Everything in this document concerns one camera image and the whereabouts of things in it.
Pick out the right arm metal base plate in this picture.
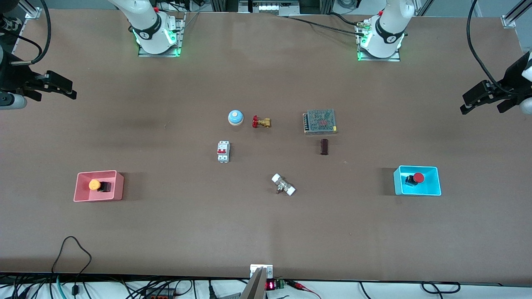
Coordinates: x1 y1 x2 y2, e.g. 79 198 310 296
138 12 184 57

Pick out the red clip lead cable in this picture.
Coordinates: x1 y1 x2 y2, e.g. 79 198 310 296
287 280 323 299

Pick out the pink plastic bin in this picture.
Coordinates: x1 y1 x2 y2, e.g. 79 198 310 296
74 170 124 203

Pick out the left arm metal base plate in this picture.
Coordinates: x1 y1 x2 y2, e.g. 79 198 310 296
357 21 401 62

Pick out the white metal pipe fitting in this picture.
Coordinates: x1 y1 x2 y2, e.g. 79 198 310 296
271 174 296 196

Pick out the yellow push button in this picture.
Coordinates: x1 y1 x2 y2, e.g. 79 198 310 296
89 179 112 193

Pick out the black looped cable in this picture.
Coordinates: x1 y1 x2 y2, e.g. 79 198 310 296
422 282 461 294

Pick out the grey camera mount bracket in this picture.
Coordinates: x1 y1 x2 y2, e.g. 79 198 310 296
241 264 274 299

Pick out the metal mesh power supply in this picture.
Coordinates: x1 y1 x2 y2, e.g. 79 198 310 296
303 109 337 135

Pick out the black power strip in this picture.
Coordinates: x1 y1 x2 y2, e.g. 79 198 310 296
143 289 175 299

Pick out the silver metal rack frame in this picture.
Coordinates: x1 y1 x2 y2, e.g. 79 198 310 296
212 0 333 15

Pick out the black cable across table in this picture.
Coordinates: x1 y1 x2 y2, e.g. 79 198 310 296
286 12 367 34

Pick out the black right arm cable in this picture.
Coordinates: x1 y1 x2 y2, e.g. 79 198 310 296
10 0 52 66

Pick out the cyan plastic bin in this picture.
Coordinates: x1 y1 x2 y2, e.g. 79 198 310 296
394 166 442 196

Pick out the black cable with inline box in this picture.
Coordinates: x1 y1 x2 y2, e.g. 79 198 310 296
52 236 92 298

